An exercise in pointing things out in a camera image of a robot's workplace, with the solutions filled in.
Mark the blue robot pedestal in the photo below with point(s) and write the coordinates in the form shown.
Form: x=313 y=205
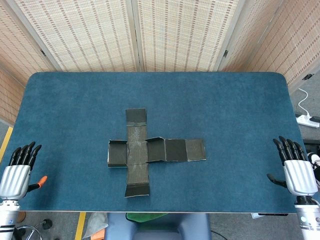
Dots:
x=157 y=228

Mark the white power strip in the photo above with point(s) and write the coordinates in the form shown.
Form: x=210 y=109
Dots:
x=308 y=121

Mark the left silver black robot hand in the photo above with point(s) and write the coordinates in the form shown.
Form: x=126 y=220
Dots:
x=15 y=180

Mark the brown wooden disc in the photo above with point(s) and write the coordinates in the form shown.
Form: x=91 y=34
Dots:
x=21 y=217

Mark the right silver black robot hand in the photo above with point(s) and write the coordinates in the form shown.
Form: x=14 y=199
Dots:
x=300 y=177

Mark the black and white shoe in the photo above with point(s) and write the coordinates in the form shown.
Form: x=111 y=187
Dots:
x=314 y=158

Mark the woven bamboo screen panel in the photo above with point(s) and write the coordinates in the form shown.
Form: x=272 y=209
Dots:
x=17 y=37
x=10 y=95
x=247 y=37
x=295 y=37
x=87 y=32
x=180 y=32

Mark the black cardboard box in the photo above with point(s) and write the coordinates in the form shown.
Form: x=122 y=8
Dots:
x=136 y=150

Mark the blue felt table mat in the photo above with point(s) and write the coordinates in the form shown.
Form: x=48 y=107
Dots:
x=225 y=112

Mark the grey plastic bag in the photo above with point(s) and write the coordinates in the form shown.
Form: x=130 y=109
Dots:
x=96 y=222

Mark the orange packet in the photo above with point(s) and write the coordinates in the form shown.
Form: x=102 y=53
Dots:
x=98 y=235

